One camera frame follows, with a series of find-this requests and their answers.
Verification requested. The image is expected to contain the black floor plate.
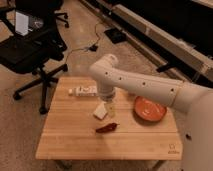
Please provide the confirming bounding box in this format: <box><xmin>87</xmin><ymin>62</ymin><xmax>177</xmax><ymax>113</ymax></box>
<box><xmin>105</xmin><ymin>28</ymin><xmax>126</xmax><ymax>44</ymax></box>

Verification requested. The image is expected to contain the white labelled bottle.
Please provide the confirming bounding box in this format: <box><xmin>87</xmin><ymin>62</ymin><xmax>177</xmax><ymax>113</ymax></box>
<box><xmin>68</xmin><ymin>86</ymin><xmax>97</xmax><ymax>97</ymax></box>

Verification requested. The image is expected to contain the long wooden beam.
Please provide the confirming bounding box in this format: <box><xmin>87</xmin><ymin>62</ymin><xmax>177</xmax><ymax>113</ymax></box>
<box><xmin>112</xmin><ymin>4</ymin><xmax>213</xmax><ymax>81</ymax></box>

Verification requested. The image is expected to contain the black floor cable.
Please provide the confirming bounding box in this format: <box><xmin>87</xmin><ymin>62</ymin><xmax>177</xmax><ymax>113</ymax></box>
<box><xmin>63</xmin><ymin>21</ymin><xmax>116</xmax><ymax>68</ymax></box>

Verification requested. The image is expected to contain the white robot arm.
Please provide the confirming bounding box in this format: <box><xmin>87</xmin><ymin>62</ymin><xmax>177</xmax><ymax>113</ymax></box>
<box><xmin>89</xmin><ymin>54</ymin><xmax>213</xmax><ymax>171</ymax></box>

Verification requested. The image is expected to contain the wooden table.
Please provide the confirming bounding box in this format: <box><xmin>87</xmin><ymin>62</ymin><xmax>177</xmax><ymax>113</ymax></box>
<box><xmin>36</xmin><ymin>77</ymin><xmax>182</xmax><ymax>160</ymax></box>

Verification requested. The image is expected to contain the white sponge block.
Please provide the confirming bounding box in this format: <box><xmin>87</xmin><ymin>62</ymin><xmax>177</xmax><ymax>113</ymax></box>
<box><xmin>93</xmin><ymin>103</ymin><xmax>107</xmax><ymax>120</ymax></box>

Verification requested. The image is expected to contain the white box on chair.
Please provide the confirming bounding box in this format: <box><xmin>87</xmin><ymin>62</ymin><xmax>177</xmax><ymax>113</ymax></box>
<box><xmin>15</xmin><ymin>11</ymin><xmax>29</xmax><ymax>36</ymax></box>

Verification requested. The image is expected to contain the orange ceramic bowl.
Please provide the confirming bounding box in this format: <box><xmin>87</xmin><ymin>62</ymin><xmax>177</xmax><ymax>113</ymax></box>
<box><xmin>134</xmin><ymin>96</ymin><xmax>167</xmax><ymax>122</ymax></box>

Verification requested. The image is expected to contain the black office chair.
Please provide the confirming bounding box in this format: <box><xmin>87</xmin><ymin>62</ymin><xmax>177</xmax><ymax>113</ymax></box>
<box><xmin>0</xmin><ymin>0</ymin><xmax>68</xmax><ymax>114</ymax></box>

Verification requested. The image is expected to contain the red chili pepper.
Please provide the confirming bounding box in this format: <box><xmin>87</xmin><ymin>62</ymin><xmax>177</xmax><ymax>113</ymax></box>
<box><xmin>95</xmin><ymin>123</ymin><xmax>118</xmax><ymax>133</ymax></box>

